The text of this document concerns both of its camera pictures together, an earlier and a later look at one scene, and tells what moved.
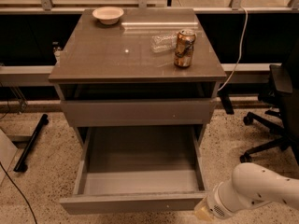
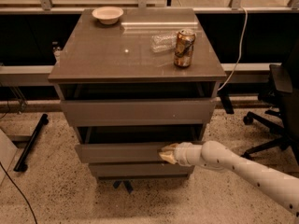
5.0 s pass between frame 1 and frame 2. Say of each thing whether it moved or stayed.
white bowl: stayed
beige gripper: moved
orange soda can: stayed
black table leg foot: stayed
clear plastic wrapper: stayed
